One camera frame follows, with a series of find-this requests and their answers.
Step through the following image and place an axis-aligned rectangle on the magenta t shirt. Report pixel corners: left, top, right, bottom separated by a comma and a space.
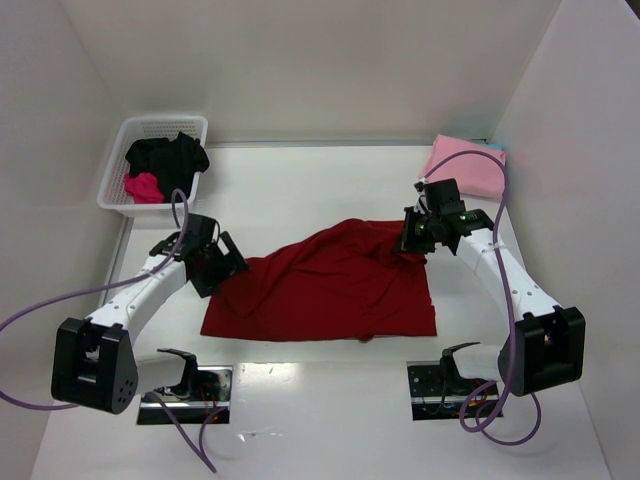
123, 172, 164, 204

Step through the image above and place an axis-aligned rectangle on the folded teal t shirt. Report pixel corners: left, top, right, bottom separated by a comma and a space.
484, 143, 504, 151

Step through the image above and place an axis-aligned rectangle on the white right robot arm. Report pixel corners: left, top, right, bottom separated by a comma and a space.
395, 179, 586, 397

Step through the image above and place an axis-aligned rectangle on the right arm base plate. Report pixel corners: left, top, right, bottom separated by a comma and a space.
407, 362, 485, 421

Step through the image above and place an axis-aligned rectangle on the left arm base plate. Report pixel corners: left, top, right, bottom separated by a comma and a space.
154, 365, 234, 425

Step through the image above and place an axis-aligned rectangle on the black t shirt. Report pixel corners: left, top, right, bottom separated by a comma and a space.
125, 133, 210, 203

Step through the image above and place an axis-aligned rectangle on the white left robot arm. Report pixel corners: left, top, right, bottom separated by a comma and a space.
51, 214, 249, 414

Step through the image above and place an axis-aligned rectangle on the dark red t shirt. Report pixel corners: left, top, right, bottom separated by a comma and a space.
200, 219, 437, 342

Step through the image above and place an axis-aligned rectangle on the white plastic basket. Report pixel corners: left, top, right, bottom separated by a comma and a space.
96, 114, 208, 218

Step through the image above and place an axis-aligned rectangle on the folded pink t shirt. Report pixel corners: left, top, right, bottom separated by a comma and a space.
419, 135, 506, 200

